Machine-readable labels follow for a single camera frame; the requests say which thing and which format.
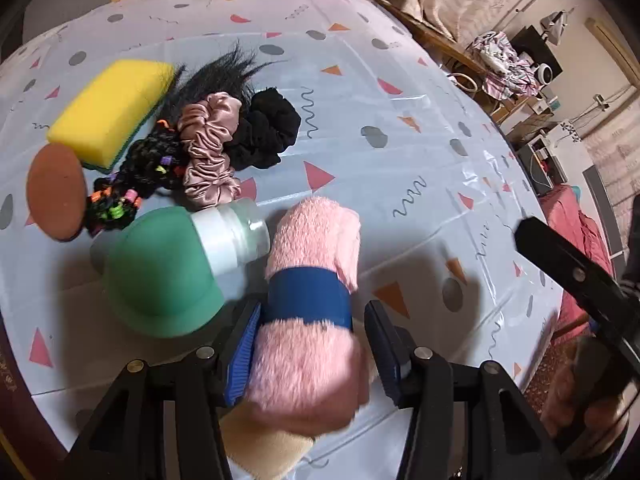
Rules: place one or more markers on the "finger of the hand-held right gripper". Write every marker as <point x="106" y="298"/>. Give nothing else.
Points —
<point x="560" y="260"/>

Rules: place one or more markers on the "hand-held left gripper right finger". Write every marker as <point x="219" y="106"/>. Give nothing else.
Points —
<point x="387" y="355"/>

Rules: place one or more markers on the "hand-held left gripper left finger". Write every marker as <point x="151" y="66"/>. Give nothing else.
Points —
<point x="242" y="355"/>

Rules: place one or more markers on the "pink towel blue band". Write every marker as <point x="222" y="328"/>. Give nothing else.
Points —
<point x="305" y="375"/>

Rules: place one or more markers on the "beige towel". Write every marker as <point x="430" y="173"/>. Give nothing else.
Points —
<point x="260" y="450"/>

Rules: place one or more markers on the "green bottle white cap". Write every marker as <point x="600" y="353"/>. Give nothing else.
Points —
<point x="160" y="270"/>

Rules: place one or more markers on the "pink satin scrunchie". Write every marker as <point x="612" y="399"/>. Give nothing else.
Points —
<point x="205" y="160"/>

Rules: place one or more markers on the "black scrunchie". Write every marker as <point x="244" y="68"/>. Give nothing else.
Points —
<point x="265" y="125"/>

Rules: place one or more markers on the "brown round makeup sponge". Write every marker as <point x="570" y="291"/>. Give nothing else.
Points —
<point x="55" y="190"/>

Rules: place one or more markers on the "person's right hand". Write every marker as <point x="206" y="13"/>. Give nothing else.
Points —
<point x="562" y="395"/>

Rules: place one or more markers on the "red blanket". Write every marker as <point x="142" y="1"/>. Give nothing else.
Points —
<point x="575" y="220"/>

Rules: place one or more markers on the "white cabinet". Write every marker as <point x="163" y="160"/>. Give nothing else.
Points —
<point x="570" y="155"/>

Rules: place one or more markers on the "patterned plastic tablecloth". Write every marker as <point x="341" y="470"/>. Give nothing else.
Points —
<point x="375" y="185"/>

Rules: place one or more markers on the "pile of patterned clothes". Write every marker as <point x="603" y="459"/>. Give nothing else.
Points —
<point x="500" y="60"/>

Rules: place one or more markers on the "black braided hair piece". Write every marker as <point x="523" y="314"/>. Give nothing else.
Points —
<point x="150" y="155"/>

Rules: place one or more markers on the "clothes iron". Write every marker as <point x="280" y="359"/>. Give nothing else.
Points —
<point x="555" y="19"/>

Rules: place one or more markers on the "wooden side table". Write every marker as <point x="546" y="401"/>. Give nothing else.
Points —
<point x="440" y="45"/>

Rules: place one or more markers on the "yellow sponge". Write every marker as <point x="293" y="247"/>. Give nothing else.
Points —
<point x="110" y="105"/>

